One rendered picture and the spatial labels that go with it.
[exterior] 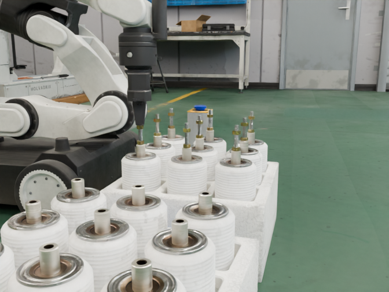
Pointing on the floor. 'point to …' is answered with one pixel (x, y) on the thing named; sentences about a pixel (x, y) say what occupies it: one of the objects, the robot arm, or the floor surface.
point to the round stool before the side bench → (161, 76)
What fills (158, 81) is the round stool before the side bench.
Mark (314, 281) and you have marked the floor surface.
